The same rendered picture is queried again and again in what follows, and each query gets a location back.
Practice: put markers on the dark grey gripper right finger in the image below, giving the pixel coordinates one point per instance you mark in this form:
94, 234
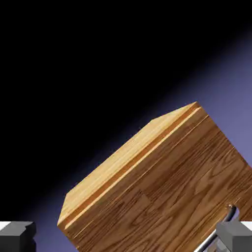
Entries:
241, 238

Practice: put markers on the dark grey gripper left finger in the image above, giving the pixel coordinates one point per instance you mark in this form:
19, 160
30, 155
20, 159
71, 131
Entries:
17, 238

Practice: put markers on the light wood cabinet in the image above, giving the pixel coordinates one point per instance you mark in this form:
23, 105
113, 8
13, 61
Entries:
122, 165

